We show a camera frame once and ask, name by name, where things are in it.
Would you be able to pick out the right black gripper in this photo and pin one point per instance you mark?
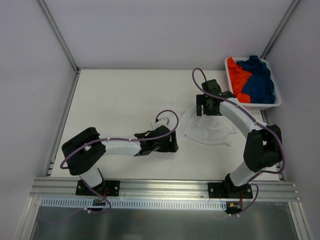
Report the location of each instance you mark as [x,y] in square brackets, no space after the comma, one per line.
[203,103]

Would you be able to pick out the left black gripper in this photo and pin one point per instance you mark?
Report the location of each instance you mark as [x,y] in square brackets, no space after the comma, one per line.
[171,142]

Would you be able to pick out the white t shirt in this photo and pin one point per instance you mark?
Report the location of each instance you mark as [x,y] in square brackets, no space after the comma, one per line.
[207,130]

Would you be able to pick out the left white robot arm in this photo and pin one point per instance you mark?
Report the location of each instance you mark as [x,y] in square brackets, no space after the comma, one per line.
[83,151]

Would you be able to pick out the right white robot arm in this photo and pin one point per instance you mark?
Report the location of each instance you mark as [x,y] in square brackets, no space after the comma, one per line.
[262,148]

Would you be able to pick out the orange t shirt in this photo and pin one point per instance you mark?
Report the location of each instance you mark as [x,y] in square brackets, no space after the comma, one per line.
[238,79]

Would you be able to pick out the blue t shirt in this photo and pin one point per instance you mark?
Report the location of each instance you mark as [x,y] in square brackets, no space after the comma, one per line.
[259,86]

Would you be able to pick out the white plastic basket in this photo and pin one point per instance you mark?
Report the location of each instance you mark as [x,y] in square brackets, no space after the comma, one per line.
[257,106]

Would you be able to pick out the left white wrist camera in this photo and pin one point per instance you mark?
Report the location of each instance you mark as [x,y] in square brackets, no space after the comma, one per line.
[164,121]

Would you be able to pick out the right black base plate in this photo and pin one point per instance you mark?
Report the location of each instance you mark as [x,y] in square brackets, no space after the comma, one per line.
[221,190]

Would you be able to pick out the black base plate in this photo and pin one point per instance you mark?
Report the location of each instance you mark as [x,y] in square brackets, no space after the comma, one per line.
[108,188]
[221,190]

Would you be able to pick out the right aluminium frame post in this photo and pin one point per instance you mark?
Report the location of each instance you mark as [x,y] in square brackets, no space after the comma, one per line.
[280,27]

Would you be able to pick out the aluminium frame post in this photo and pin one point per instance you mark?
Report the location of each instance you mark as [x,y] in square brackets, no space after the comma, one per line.
[57,33]
[280,27]

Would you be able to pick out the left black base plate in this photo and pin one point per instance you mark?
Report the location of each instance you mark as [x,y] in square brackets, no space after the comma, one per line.
[108,188]

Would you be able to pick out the white slotted cable duct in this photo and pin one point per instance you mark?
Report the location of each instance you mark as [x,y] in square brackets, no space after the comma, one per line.
[135,204]

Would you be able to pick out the aluminium mounting rail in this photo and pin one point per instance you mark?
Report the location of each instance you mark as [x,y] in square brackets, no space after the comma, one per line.
[147,189]

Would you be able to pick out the left aluminium frame post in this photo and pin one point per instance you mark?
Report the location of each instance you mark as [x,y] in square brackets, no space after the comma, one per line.
[57,33]

